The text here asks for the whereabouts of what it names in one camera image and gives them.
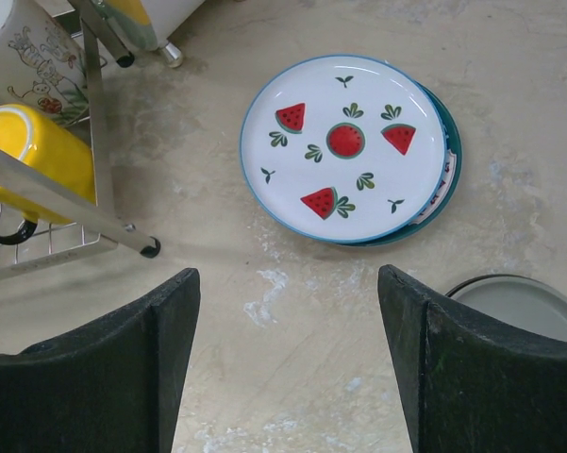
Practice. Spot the yellow translucent mug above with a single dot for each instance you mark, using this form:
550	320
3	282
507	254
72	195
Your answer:
49	149

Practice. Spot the teal rimmed plate underneath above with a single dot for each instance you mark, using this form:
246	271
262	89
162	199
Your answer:
450	179

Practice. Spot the stainless steel dish rack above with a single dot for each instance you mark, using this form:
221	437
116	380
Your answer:
56	198

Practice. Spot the yellow plastic dish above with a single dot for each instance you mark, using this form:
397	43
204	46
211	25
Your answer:
130	19

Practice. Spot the cream mug in rack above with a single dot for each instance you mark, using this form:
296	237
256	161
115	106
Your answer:
41	66

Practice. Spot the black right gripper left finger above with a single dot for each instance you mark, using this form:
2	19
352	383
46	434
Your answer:
114	384

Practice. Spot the white watermelon pattern plate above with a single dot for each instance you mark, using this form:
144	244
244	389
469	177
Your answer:
343	149

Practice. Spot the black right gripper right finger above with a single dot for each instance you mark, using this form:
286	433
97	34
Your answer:
469	382

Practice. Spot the grey green small plate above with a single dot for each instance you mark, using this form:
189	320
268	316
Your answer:
522	302

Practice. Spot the large cream bowl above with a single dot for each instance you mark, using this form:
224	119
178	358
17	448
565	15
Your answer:
164	18

